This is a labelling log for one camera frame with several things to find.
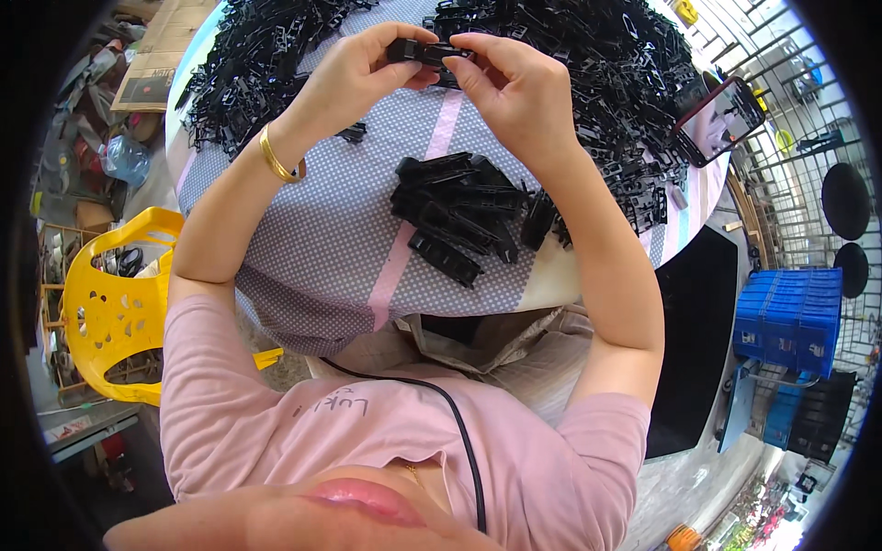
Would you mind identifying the person's left hand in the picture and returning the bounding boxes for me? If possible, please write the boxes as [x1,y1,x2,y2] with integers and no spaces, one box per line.
[272,21,442,164]

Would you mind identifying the person's right hand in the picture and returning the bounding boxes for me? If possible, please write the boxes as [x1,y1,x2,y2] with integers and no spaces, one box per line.
[441,31,584,174]

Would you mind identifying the black plastic clip part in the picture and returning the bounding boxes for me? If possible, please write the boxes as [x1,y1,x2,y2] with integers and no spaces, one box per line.
[386,38,476,90]

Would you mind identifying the heap of loose black frames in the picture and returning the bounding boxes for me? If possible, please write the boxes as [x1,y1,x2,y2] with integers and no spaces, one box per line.
[174,0,381,161]

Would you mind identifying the large heap of black frames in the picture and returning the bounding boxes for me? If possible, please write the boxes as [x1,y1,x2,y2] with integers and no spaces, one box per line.
[422,0,705,236]

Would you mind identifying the pile of assembled black clips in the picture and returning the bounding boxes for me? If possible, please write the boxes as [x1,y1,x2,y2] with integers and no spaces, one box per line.
[389,152,574,290]

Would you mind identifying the flattened cardboard box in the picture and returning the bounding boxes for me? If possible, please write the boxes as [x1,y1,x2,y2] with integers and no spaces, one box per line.
[110,0,223,113]

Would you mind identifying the phone in red case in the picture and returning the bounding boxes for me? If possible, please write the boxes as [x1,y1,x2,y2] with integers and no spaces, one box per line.
[671,75,768,169]

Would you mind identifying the heap of mixed clutter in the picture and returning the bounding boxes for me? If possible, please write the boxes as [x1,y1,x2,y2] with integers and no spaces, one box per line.
[29,3,168,231]

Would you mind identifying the person's legs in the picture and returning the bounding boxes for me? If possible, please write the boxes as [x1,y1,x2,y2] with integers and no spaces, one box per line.
[305,305,598,429]

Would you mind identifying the metal grid gate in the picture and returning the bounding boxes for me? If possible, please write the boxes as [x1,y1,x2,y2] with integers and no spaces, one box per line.
[682,0,882,442]

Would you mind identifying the black flat panel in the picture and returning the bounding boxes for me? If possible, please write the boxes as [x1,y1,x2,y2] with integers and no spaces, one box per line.
[644,225,740,460]

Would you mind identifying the yellow plastic chair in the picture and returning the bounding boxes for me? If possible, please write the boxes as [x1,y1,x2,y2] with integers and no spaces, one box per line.
[60,207,284,408]

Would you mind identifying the large black round stool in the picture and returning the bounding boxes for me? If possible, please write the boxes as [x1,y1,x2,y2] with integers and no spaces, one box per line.
[820,163,872,241]

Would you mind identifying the stack of blue crates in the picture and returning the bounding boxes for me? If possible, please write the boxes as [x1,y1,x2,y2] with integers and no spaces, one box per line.
[731,267,844,379]

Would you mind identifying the small black round stool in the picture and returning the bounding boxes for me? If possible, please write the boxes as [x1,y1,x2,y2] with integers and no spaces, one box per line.
[831,242,871,299]

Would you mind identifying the person's body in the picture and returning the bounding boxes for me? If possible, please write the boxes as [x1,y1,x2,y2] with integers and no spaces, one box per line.
[102,292,653,551]

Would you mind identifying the single blue plastic crate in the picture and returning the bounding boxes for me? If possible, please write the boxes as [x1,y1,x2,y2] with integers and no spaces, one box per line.
[761,372,815,450]

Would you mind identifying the black plastic crate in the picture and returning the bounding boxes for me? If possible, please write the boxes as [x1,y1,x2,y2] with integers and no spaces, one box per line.
[787,371,858,462]

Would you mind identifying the gold bracelet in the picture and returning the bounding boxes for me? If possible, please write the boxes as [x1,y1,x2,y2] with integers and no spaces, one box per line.
[258,122,308,184]

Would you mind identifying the black cable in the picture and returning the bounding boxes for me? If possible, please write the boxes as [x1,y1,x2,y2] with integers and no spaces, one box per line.
[320,356,488,535]

